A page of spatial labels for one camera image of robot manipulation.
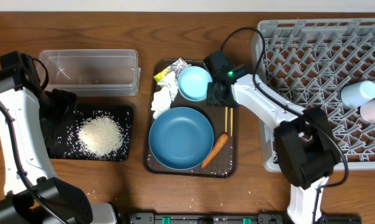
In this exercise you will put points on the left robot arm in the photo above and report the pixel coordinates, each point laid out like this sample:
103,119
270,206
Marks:
33,191

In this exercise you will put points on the brown serving tray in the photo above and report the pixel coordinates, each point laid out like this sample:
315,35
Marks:
224,163

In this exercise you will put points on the white pink cup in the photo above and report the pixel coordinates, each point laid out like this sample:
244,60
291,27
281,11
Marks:
367,111

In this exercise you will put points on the clear plastic bin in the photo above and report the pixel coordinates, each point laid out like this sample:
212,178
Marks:
92,72

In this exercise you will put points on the light blue bowl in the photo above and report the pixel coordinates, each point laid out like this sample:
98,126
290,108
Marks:
193,83

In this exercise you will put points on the black waste tray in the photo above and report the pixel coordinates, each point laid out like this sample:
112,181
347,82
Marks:
125,137

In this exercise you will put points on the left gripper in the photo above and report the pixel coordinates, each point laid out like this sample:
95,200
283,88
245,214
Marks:
66,99

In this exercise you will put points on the foil snack wrapper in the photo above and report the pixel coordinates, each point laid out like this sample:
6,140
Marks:
176,67

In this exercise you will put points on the grey dishwasher rack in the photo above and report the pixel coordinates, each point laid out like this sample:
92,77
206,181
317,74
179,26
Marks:
310,61

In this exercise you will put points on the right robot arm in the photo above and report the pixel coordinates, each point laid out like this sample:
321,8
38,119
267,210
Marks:
306,151

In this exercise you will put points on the orange carrot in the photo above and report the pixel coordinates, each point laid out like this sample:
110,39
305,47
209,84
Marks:
219,144

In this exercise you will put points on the light blue cup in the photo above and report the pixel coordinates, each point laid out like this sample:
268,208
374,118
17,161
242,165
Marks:
357,94

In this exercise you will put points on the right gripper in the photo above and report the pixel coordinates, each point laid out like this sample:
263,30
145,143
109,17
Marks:
211,98

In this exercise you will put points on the pile of white rice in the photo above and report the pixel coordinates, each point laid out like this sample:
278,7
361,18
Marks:
100,135

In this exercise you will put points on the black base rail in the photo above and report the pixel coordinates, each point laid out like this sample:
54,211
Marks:
259,218

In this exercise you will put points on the large blue plate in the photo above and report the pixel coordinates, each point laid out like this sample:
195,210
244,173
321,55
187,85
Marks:
181,138

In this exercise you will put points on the crumpled white napkin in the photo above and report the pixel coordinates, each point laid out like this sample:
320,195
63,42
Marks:
163,98

